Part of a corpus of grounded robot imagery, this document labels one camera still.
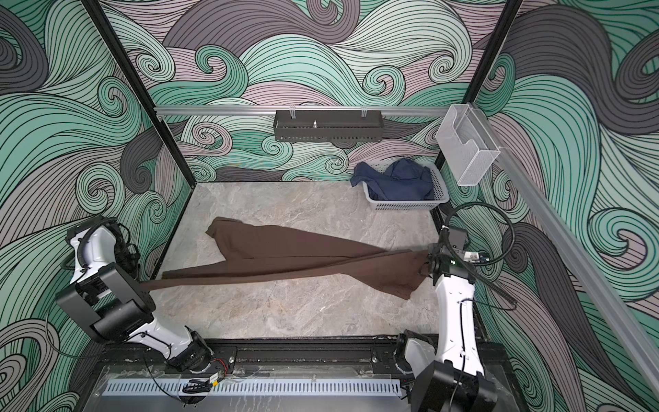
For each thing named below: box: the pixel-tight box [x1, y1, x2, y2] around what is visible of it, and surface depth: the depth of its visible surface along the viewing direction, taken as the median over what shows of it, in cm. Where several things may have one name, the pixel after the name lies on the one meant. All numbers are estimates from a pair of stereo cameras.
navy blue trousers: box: [350, 157, 436, 201], surface depth 115 cm
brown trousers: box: [140, 218, 437, 301], surface depth 93 cm
